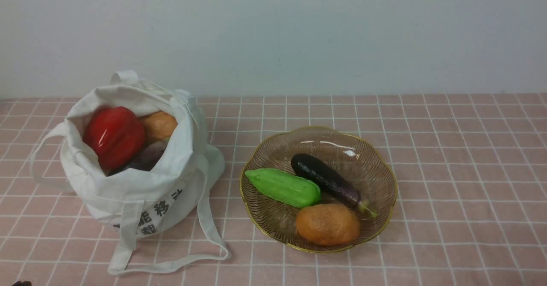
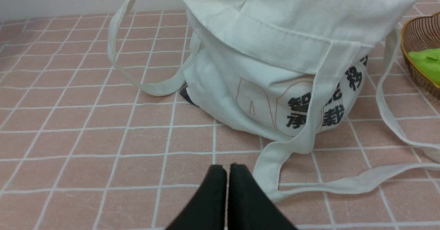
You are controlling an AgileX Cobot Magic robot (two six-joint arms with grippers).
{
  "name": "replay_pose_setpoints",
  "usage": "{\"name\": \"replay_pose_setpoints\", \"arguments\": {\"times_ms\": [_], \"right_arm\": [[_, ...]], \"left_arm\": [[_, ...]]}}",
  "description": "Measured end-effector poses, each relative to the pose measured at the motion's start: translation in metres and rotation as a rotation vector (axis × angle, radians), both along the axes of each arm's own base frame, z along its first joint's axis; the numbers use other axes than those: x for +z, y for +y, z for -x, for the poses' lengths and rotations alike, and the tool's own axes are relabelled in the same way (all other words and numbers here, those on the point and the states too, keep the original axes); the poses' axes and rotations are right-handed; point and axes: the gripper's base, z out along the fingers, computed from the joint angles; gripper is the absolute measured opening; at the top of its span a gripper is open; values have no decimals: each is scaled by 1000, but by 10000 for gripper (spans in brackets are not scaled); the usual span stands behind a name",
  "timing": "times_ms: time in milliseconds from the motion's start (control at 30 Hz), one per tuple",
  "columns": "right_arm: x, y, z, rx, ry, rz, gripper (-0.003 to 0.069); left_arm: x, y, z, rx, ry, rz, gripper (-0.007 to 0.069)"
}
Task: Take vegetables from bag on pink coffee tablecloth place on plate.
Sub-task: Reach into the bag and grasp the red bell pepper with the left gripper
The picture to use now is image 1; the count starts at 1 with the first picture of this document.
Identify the red bell pepper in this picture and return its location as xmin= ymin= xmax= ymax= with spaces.
xmin=83 ymin=106 xmax=145 ymax=171

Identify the orange potato in bag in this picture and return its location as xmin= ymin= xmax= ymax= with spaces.
xmin=139 ymin=111 xmax=178 ymax=145

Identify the purple vegetable in bag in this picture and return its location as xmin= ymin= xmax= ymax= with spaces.
xmin=108 ymin=139 xmax=168 ymax=176

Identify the green cucumber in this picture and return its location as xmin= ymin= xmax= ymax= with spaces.
xmin=244 ymin=168 xmax=322 ymax=209

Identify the clear gold-rimmed glass bowl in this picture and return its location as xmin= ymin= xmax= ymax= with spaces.
xmin=239 ymin=126 xmax=398 ymax=254

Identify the dark purple eggplant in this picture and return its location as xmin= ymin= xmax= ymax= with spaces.
xmin=291 ymin=153 xmax=377 ymax=218

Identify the orange potato in bowl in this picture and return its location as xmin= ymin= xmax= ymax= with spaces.
xmin=295 ymin=203 xmax=361 ymax=246

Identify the pink checkered tablecloth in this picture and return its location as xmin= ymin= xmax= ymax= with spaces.
xmin=0 ymin=94 xmax=547 ymax=286

